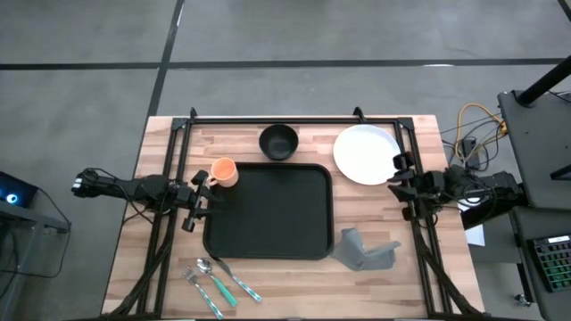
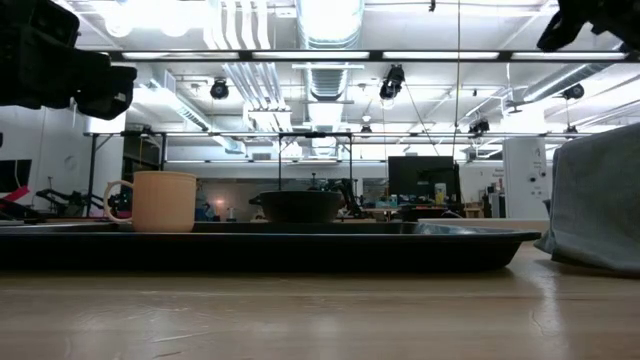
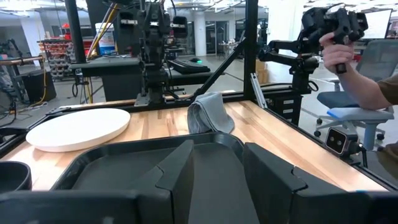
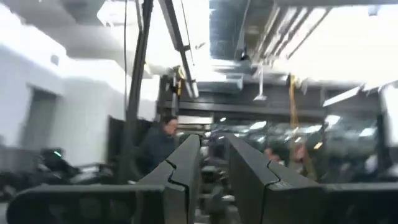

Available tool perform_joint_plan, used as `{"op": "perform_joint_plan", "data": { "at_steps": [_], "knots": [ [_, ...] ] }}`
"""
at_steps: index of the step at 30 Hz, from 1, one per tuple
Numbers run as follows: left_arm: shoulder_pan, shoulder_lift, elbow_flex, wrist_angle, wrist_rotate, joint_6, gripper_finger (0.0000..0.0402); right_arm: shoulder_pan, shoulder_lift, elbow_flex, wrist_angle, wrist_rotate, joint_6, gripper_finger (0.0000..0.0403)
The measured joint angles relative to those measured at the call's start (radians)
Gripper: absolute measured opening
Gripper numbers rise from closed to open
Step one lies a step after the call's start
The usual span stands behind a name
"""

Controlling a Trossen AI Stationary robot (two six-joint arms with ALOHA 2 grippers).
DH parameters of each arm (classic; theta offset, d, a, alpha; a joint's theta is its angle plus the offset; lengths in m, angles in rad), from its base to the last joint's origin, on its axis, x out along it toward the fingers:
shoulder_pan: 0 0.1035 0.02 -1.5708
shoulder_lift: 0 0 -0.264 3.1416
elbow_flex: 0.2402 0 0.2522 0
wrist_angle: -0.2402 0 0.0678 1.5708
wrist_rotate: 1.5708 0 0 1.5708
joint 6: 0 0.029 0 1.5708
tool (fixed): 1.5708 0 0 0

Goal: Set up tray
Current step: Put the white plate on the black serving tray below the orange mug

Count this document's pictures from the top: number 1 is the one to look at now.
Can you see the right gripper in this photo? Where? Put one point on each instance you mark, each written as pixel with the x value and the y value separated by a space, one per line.
pixel 419 187

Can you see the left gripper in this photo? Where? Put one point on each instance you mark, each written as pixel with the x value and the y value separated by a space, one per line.
pixel 187 196

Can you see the orange cup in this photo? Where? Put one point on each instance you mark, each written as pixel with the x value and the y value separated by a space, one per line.
pixel 224 171

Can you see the white plate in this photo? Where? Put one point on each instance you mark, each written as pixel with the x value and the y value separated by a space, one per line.
pixel 363 151

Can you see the grey cloth napkin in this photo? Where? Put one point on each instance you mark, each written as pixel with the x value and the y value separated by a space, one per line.
pixel 357 254

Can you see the black bowl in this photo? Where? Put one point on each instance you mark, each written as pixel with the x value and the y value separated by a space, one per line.
pixel 278 142

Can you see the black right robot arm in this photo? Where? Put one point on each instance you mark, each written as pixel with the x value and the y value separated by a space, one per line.
pixel 495 183

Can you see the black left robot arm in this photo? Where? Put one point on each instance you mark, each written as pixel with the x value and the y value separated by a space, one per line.
pixel 120 187

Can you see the black plastic tray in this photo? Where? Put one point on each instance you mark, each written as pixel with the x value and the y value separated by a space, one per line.
pixel 272 214

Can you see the black power adapter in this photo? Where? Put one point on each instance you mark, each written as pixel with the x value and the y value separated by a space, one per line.
pixel 469 147

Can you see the white paper sheet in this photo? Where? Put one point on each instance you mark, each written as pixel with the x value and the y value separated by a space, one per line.
pixel 476 234

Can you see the dark grey desk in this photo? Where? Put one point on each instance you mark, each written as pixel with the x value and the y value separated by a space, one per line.
pixel 526 267
pixel 540 147

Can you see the keypad with green keys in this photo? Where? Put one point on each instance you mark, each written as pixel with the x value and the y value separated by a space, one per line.
pixel 553 263

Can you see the grey metal cart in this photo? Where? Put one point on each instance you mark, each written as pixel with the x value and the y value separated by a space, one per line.
pixel 31 218

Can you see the black pole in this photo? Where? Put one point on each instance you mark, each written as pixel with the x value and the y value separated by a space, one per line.
pixel 546 80

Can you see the computer case with blue light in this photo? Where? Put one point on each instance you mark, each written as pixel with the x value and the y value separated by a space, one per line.
pixel 18 189

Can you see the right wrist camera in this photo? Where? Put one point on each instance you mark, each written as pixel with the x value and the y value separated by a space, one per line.
pixel 446 180

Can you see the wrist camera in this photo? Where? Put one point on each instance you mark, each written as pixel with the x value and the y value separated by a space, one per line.
pixel 154 185
pixel 446 180

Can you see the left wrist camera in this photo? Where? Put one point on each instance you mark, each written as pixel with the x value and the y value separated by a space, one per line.
pixel 154 185

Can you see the black aluminium table frame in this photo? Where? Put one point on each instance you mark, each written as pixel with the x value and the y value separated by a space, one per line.
pixel 290 120

